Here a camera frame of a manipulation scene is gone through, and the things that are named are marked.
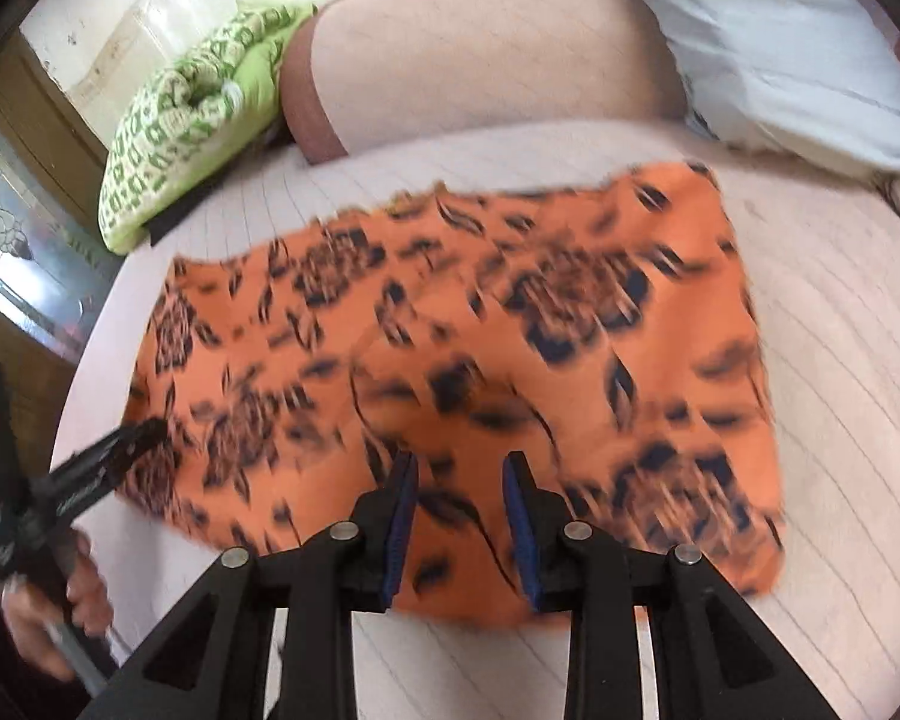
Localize orange black floral cloth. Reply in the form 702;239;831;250
123;163;784;628

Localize person's left hand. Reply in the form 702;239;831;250
1;530;113;683

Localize wooden glass-panel door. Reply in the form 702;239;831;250
0;32;119;473

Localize green patterned white pillow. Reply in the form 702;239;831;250
98;0;317;255

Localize beige bolster with brown band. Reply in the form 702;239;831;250
279;0;688;164

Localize light grey-blue pillow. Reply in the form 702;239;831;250
642;0;900;179

